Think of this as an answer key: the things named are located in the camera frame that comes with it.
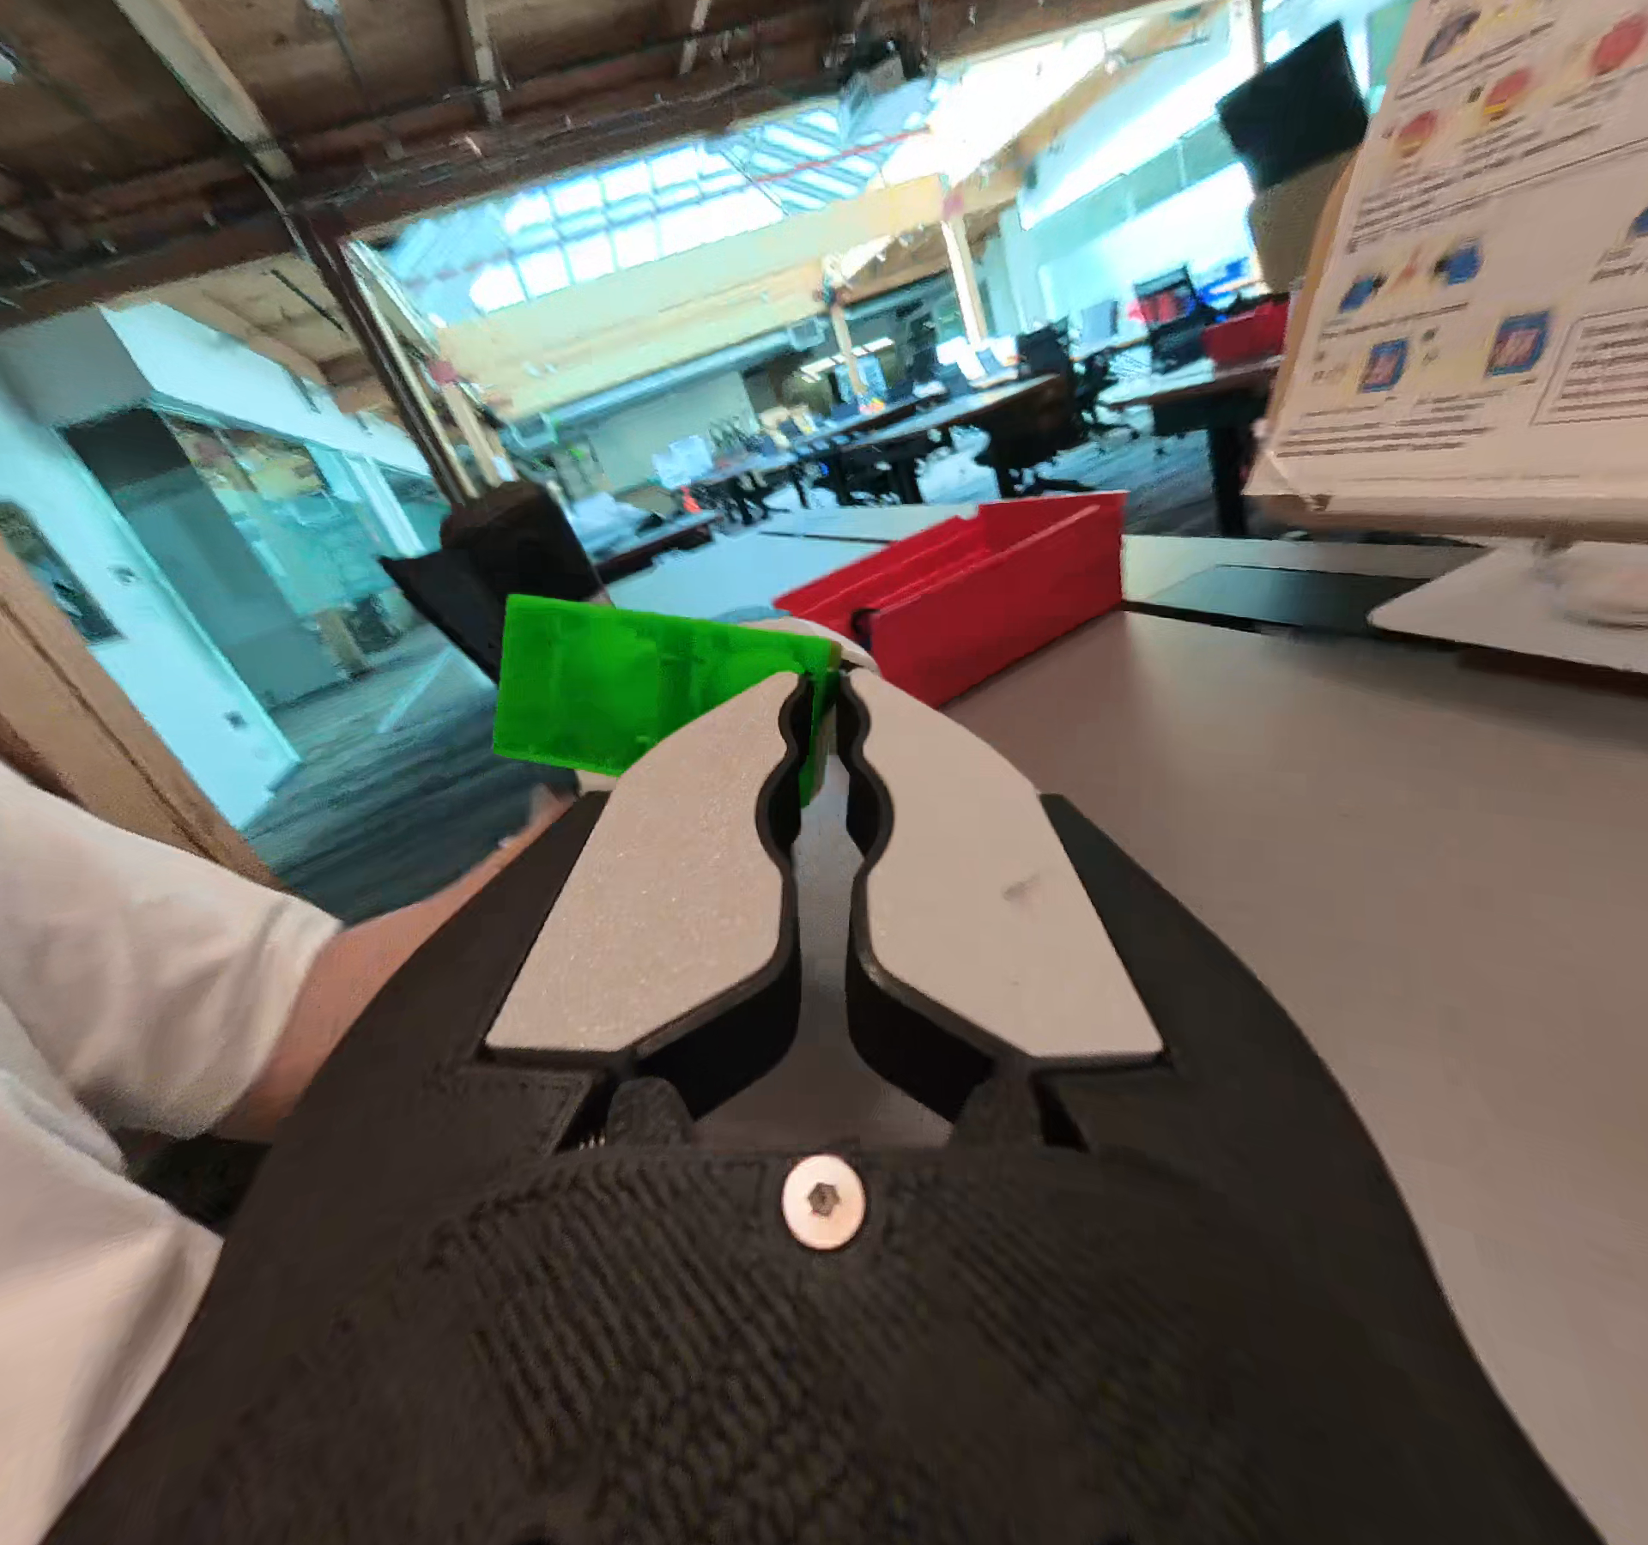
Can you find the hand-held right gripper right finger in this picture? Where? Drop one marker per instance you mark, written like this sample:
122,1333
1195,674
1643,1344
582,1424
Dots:
1004,928

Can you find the person's left forearm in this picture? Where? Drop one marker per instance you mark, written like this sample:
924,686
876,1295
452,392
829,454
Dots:
386,980

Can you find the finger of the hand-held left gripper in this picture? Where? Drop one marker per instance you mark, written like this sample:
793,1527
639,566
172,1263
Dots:
845,648

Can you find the ceiling projector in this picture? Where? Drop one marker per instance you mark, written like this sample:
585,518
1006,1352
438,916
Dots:
889,73

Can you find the wooden pillar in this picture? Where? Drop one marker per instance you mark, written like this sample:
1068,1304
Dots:
103,748

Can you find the white stand base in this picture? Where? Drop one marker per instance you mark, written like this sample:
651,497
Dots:
1519,614

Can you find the green plastic object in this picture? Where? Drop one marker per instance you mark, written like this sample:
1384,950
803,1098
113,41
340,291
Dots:
618,684

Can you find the red plastic bin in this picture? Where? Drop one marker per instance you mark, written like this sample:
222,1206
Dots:
1246,336
992,593

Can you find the instruction sheet board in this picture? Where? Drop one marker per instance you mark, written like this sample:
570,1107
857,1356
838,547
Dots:
1494,207

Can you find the grey desk with wooden edge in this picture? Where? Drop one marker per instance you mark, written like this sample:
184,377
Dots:
747,568

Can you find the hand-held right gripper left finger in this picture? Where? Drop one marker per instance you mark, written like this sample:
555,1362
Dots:
644,928

